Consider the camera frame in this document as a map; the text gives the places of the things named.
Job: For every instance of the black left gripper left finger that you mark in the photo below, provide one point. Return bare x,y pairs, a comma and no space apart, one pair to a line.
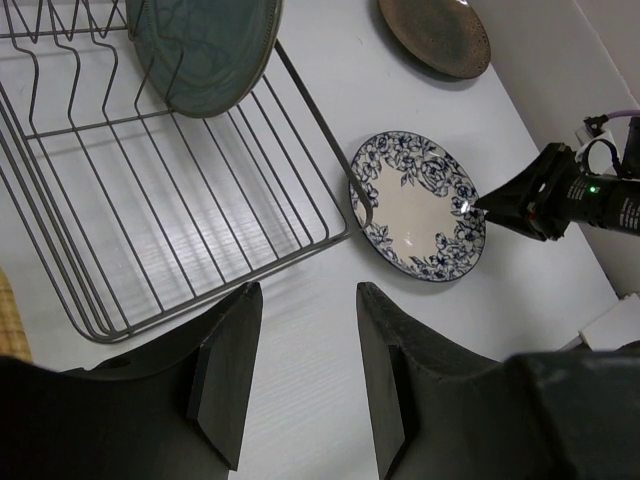
178,402

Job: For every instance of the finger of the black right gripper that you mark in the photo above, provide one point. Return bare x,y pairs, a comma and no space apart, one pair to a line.
514,223
520,192

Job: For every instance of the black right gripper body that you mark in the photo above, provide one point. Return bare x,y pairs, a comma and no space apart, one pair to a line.
559,191

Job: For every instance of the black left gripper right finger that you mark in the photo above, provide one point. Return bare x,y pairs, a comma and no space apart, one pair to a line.
393,343

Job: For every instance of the blue floral white plate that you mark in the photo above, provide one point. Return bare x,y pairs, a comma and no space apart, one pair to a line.
423,221

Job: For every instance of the grey-blue round plate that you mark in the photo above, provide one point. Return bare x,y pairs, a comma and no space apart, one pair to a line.
203,57

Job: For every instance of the brown speckled plate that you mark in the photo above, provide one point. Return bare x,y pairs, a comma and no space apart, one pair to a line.
448,36

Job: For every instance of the woven bamboo plate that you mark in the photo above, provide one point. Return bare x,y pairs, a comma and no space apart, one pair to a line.
13,338

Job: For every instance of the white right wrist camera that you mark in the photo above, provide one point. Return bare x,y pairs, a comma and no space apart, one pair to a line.
625,165

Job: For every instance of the grey wire dish rack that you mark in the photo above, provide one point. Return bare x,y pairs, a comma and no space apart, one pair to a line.
137,213

